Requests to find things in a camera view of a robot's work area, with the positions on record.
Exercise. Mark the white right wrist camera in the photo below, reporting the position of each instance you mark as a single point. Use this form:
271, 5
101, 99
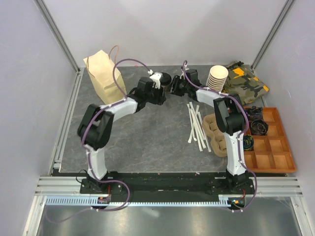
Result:
183, 70

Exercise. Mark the stack of paper cups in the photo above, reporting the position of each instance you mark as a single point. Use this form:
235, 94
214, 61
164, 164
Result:
217, 77

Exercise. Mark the white wrapped straw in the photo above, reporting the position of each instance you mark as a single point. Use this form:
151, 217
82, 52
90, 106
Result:
193, 119
202, 136
197, 130
191, 136

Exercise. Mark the orange compartment tray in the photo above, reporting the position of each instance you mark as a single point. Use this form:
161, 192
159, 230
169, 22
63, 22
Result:
271, 152

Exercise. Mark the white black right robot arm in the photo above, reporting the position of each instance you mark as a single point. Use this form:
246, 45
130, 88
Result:
230, 118

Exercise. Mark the black plastic cup lid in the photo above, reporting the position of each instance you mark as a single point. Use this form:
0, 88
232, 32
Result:
165, 79

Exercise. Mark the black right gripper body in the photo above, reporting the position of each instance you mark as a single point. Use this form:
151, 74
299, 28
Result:
177, 87

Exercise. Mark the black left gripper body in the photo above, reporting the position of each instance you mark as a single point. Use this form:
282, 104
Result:
155, 98

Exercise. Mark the cardboard cup carrier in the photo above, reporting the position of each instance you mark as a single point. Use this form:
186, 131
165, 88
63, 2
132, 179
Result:
211, 129

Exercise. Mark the camouflage fabric cloth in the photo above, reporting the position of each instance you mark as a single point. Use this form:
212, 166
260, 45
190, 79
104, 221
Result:
242, 81

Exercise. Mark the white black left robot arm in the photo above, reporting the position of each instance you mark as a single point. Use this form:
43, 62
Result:
96, 125

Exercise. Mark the brown paper takeout bag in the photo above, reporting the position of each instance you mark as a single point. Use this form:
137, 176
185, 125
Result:
106, 80

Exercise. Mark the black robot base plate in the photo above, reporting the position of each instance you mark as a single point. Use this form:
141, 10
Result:
209, 183

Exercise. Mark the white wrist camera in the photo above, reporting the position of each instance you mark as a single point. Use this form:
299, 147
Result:
155, 77
183, 70

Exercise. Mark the white slotted cable duct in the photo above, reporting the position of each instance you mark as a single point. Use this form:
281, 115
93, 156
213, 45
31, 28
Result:
106, 202

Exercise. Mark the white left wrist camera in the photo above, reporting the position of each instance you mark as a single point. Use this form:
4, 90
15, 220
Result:
155, 77

